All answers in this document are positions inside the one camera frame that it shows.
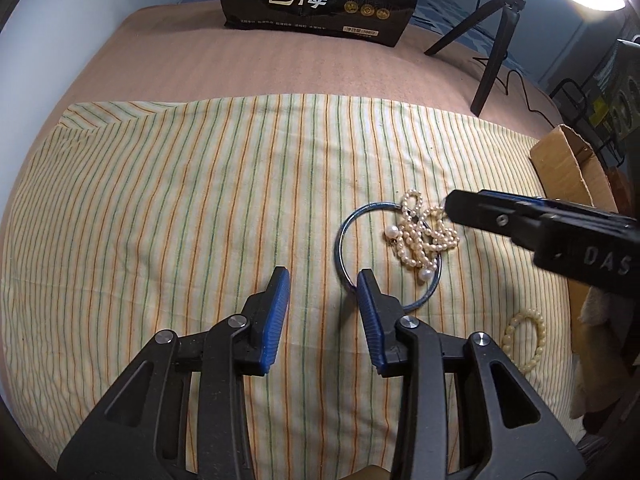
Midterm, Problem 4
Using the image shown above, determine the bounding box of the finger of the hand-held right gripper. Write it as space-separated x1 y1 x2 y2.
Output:
476 188 548 209
443 189 551 256

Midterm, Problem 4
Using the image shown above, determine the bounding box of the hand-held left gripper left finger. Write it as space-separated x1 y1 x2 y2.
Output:
57 266 292 480

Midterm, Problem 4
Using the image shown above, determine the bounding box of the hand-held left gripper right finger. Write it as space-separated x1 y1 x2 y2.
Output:
356 268 586 480

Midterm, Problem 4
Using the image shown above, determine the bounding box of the pearl necklace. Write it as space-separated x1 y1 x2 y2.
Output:
383 188 460 283

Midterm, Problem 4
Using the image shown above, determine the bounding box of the cardboard box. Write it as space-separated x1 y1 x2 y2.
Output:
529 124 640 426

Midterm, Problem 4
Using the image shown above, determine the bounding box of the blue metal bangle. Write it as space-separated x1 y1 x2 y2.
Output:
338 201 442 311

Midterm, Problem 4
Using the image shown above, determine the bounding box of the cream bead bracelet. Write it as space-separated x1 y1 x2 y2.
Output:
501 308 549 374

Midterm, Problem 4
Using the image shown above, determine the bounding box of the black shoe rack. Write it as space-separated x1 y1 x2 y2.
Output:
549 76 627 167

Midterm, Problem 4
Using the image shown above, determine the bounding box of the black tripod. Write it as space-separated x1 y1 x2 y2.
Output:
423 0 532 117

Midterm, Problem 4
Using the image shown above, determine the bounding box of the striped yellow cloth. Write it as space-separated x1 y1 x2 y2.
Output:
0 94 577 480

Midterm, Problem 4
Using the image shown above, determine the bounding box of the yellow black printed box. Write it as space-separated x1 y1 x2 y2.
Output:
586 36 640 142

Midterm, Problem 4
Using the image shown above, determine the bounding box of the pink blanket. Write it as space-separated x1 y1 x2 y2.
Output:
37 0 567 137

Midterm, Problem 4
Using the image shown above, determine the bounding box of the black printed snack bag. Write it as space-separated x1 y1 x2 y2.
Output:
220 0 427 49

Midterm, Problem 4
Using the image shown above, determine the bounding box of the black power cable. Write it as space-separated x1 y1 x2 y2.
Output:
474 54 567 129

